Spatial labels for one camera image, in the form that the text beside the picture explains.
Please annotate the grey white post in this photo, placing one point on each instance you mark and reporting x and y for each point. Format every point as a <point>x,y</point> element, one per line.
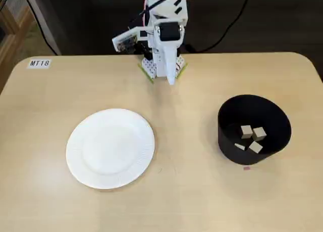
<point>43,15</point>

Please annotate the green tape strip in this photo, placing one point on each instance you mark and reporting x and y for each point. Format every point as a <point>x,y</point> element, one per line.
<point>146,73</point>
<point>182,71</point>

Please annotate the white paper plate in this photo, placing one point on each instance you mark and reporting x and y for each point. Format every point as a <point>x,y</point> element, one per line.
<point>108,151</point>

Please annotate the white cube block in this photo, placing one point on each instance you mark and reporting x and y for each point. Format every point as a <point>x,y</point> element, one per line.
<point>259,133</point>
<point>255,147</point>
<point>240,146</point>
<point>246,131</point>

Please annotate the white MT18 label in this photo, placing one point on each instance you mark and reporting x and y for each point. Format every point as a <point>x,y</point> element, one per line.
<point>39,63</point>

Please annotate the wooden shelf frame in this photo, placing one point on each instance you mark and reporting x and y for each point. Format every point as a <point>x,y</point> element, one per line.
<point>15,40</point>

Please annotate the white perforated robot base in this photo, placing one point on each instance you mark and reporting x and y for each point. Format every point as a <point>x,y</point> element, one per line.
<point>148,66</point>

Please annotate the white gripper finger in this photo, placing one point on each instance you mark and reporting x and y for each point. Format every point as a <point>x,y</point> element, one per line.
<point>158,64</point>
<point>170,65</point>

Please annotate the black table clamp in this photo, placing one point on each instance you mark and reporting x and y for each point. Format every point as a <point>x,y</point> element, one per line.
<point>142,49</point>

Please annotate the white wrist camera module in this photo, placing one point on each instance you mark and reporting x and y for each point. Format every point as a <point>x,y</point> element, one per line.
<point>126,40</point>

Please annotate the black pot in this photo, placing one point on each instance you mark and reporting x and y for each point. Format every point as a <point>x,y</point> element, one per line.
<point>252,159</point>

